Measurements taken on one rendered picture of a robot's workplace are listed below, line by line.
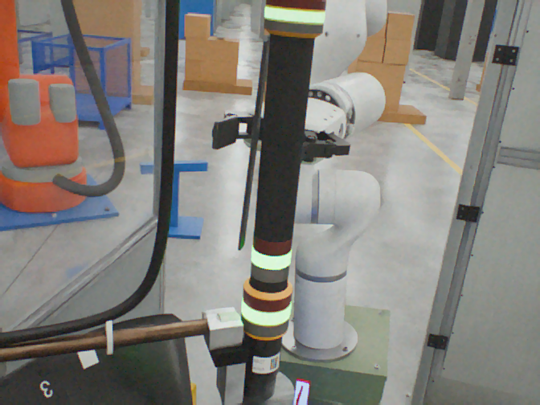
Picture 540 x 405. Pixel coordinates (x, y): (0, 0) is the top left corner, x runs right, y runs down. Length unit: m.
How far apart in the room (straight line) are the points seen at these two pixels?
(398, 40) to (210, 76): 3.27
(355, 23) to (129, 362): 0.58
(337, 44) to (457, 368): 2.04
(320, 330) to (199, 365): 1.67
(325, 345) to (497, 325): 1.39
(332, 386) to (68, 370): 0.79
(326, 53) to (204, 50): 8.87
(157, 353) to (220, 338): 0.18
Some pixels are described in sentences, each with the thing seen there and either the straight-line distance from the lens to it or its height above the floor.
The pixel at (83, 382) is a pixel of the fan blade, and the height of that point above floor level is 1.41.
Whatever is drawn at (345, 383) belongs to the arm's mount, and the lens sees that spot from 1.30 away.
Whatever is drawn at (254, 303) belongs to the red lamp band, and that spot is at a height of 1.56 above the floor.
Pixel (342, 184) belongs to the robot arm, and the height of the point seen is 1.44.
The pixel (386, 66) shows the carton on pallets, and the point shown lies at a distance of 8.71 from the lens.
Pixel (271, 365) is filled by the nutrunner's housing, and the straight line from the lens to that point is 0.51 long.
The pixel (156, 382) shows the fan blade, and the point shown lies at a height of 1.40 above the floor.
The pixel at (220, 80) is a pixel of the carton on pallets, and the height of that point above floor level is 0.19.
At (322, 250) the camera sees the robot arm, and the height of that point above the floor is 1.29.
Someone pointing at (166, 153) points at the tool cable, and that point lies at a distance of 0.41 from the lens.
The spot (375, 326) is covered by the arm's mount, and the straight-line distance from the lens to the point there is 1.43.
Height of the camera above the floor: 1.81
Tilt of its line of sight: 21 degrees down
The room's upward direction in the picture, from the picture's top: 5 degrees clockwise
